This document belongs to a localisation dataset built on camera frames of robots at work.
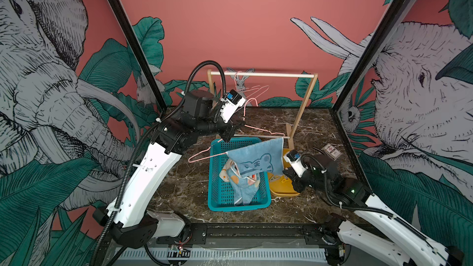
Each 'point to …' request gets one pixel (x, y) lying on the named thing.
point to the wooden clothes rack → (290, 130)
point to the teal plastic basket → (220, 197)
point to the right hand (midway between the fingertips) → (283, 167)
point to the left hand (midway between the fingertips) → (243, 119)
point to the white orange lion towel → (230, 173)
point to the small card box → (332, 151)
